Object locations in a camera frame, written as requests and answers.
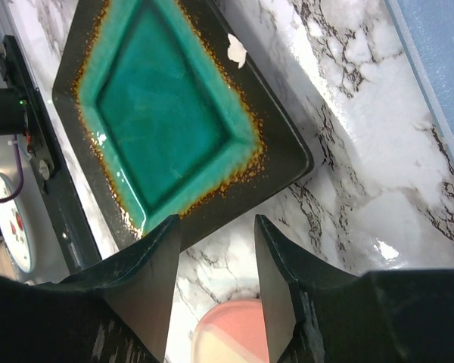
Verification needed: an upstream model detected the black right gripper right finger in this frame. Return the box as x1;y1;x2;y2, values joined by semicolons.
254;215;454;362

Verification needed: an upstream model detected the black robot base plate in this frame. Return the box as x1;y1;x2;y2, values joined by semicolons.
0;35;101;273

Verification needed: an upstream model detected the black teal square plate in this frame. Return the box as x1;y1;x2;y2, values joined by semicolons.
52;1;314;248

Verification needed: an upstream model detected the white floral plate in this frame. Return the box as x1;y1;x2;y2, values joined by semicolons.
0;172;36;274

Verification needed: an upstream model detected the beige floral round plate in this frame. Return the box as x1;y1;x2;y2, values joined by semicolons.
191;299;269;363

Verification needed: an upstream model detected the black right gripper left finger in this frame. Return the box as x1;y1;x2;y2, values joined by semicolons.
0;215;181;362

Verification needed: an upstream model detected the blue grid placemat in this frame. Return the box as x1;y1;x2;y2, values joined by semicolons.
386;0;454;162

